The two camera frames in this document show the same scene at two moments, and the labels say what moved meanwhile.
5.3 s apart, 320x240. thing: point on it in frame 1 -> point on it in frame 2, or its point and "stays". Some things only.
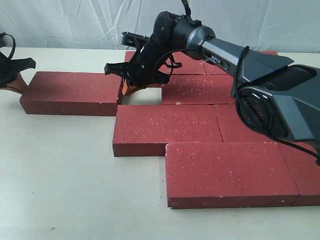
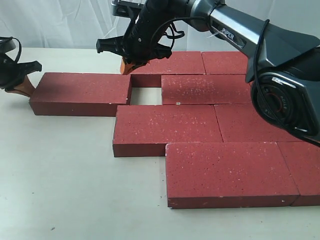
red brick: [145, 130] stays
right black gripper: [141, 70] -> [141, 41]
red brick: [72, 93] stays
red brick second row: [199, 89] stays
